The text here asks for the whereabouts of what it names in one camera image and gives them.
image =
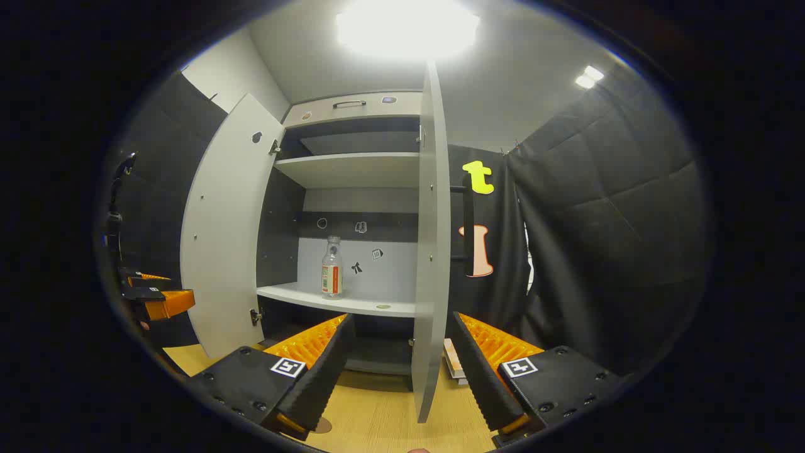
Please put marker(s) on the grey cabinet drawer front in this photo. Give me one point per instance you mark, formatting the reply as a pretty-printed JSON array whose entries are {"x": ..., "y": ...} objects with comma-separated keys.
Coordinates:
[{"x": 371, "y": 107}]

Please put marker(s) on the black backdrop cloth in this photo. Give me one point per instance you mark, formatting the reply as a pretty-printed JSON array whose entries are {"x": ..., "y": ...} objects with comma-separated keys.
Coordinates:
[{"x": 497, "y": 296}]

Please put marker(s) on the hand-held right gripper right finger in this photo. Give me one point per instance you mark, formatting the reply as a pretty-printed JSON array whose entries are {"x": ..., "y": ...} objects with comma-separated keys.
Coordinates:
[{"x": 481, "y": 377}]

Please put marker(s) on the grey cabinet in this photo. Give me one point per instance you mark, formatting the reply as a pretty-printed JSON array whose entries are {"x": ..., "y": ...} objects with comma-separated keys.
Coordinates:
[{"x": 352, "y": 170}]

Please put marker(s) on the grey cabinet door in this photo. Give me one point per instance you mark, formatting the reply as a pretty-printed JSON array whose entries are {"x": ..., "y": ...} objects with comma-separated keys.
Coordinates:
[
  {"x": 226, "y": 239},
  {"x": 431, "y": 251}
]

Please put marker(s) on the clear plastic bottle orange label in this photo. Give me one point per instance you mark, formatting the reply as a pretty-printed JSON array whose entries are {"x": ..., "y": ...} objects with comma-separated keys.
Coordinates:
[{"x": 332, "y": 277}]

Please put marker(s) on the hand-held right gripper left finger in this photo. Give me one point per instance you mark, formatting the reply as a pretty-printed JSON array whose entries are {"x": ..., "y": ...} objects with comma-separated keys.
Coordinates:
[{"x": 327, "y": 371}]

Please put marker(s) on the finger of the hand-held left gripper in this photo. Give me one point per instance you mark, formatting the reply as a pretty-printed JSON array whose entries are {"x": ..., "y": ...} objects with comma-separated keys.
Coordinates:
[
  {"x": 148, "y": 277},
  {"x": 170, "y": 304}
]

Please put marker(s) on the brown round coaster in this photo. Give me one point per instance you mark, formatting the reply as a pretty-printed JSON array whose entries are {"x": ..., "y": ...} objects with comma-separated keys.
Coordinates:
[{"x": 324, "y": 427}]

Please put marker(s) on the large ceiling light panel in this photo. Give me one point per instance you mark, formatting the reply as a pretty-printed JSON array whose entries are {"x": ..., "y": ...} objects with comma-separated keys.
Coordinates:
[{"x": 407, "y": 28}]

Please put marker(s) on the small ceiling light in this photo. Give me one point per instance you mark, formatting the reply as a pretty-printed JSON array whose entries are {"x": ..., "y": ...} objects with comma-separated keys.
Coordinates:
[{"x": 589, "y": 77}]

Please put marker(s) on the beige cover book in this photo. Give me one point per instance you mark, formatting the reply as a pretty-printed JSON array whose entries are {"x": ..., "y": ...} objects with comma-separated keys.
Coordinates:
[{"x": 453, "y": 358}]

